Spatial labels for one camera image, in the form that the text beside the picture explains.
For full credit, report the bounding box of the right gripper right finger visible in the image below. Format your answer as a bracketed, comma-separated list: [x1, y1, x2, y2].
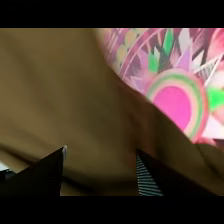
[134, 148, 218, 197]

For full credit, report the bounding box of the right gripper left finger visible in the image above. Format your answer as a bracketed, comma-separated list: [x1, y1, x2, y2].
[0, 145, 68, 197]

